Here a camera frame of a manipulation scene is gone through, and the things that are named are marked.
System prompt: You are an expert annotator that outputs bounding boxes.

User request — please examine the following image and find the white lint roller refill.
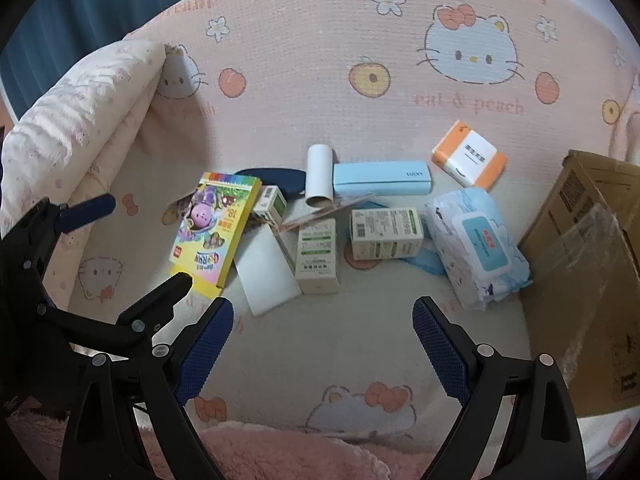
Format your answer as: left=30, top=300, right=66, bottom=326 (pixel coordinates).
left=305, top=144, right=335, bottom=208

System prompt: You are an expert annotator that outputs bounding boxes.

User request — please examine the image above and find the yellow cartoon crayon box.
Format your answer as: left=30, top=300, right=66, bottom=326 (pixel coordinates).
left=169, top=171, right=263, bottom=291

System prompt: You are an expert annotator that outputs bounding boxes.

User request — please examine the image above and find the blue plastic container lid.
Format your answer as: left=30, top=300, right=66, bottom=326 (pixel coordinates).
left=345, top=199, right=448, bottom=277

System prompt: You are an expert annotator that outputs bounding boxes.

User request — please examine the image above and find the folded pink patterned quilt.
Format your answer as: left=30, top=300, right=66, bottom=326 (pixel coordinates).
left=0, top=37, right=168, bottom=261

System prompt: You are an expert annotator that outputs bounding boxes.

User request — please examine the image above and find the blue curtain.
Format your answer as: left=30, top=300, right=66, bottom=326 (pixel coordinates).
left=0, top=0, right=241, bottom=106

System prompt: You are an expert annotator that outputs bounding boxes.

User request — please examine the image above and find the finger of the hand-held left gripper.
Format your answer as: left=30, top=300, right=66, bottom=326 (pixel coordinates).
left=37, top=273, right=194, bottom=357
left=20, top=193, right=117, bottom=272

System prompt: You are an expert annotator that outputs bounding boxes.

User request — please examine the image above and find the small white green box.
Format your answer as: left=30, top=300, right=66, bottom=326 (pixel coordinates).
left=251, top=185, right=288, bottom=226

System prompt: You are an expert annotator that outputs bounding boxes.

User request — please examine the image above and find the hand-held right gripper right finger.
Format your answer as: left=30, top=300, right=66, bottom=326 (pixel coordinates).
left=411, top=296, right=587, bottom=480

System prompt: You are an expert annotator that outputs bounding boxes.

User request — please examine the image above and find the pink fuzzy blanket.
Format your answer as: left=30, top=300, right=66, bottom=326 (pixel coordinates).
left=0, top=405, right=451, bottom=480

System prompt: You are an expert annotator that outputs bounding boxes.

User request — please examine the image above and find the cat print bed sheet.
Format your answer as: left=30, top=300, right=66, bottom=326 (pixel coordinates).
left=50, top=0, right=640, bottom=480

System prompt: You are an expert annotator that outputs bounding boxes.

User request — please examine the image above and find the light blue pencil case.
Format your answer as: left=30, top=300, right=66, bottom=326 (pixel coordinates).
left=332, top=161, right=434, bottom=198

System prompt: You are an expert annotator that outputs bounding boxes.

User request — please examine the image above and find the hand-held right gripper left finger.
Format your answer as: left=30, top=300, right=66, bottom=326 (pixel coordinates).
left=59, top=296, right=236, bottom=480

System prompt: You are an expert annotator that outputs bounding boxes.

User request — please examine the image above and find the clear pink plastic packet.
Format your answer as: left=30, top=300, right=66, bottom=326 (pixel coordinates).
left=280, top=192, right=376, bottom=233

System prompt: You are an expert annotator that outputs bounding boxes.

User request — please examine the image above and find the brown cardboard box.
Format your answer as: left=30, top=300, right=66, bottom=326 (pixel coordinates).
left=517, top=149, right=640, bottom=418

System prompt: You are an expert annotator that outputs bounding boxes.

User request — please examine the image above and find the dark blue case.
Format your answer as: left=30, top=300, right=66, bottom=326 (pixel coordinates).
left=234, top=167, right=308, bottom=198

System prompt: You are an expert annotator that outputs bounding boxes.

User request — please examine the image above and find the blue wet wipes pack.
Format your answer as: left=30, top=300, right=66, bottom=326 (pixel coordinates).
left=425, top=187, right=532, bottom=311

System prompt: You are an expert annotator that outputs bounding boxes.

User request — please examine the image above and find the orange and white tissue pack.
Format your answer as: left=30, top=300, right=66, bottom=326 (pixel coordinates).
left=431, top=120, right=509, bottom=192

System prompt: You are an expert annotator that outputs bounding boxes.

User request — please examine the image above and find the tall white green box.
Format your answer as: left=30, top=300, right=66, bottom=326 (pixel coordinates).
left=295, top=218, right=340, bottom=295

